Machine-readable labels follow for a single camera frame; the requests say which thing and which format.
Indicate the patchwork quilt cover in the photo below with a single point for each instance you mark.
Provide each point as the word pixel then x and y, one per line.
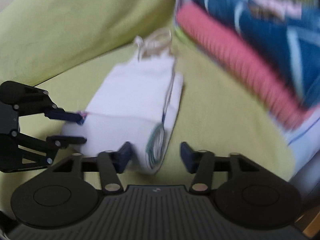
pixel 304 144

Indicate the pink knitted blanket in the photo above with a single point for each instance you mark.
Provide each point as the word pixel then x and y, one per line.
pixel 244 63

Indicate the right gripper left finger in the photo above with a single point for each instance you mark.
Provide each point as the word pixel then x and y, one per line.
pixel 109 164

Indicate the white printed canvas tote bag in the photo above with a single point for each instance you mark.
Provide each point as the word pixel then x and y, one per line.
pixel 137 102

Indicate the blue patterned blanket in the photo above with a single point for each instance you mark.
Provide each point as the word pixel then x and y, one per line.
pixel 286 33

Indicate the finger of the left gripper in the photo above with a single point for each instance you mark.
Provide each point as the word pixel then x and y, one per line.
pixel 60 114
pixel 62 141

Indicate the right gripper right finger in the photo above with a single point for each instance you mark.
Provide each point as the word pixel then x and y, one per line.
pixel 203 164

